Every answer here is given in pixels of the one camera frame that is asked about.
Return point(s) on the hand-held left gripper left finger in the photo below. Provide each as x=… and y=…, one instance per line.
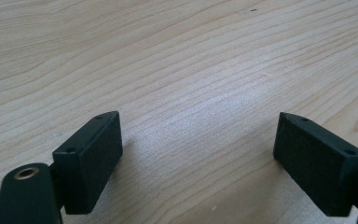
x=88, y=165

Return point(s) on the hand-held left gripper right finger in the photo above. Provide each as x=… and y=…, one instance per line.
x=315, y=168

